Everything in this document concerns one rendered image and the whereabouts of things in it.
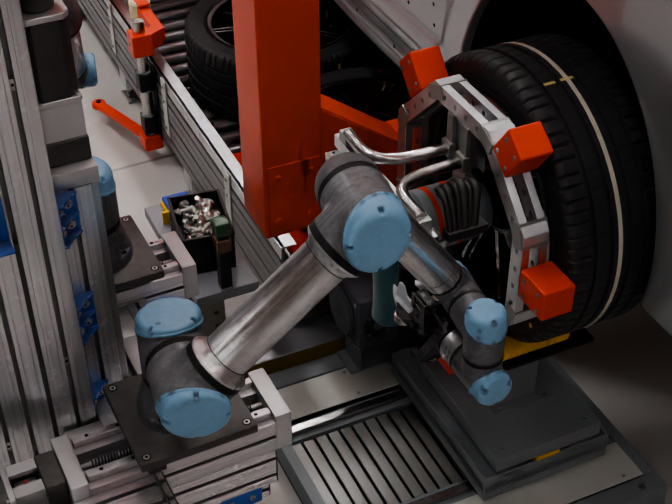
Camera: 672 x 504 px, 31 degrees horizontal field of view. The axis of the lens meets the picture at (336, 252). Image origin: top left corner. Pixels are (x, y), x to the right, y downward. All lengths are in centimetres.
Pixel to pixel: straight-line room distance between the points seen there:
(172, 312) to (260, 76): 90
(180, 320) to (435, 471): 124
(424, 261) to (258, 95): 86
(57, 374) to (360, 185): 72
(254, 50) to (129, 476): 107
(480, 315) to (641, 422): 136
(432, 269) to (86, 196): 62
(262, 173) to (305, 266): 110
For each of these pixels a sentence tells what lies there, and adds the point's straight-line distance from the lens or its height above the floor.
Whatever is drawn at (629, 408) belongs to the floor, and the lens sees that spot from 345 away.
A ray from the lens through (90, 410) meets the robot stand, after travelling 235.
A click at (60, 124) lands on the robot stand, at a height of 133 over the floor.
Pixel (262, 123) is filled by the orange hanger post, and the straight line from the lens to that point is 288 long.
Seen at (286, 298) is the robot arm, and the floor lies 117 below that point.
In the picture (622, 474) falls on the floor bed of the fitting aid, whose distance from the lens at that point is 316.
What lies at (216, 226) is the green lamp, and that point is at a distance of 291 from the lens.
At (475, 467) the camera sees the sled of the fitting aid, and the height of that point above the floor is 17.
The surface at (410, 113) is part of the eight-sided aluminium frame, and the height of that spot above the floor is 98.
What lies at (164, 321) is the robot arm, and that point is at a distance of 206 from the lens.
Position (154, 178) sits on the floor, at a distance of 427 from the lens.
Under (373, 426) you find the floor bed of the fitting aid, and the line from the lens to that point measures 323.
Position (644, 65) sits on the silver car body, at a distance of 238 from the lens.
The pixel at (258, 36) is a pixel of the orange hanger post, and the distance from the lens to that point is 277.
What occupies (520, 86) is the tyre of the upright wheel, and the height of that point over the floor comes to 117.
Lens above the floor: 240
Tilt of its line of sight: 38 degrees down
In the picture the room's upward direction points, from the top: straight up
